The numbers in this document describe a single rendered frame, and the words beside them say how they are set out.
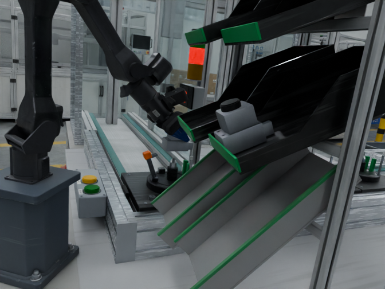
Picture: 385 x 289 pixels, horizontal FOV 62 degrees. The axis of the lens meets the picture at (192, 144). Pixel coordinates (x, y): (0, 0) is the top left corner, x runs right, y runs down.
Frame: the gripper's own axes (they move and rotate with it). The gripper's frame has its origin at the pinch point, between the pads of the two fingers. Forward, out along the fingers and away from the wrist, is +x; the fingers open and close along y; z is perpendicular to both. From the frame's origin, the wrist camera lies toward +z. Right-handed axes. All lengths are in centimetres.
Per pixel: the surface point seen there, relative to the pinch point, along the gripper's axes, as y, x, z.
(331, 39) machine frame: 60, 51, 101
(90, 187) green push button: 1.1, -5.4, -26.9
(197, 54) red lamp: 16.3, -6.6, 22.7
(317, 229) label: -51, 4, 0
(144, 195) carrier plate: -5.2, 4.3, -18.2
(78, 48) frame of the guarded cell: 81, -28, 0
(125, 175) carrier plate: 9.7, 2.6, -19.6
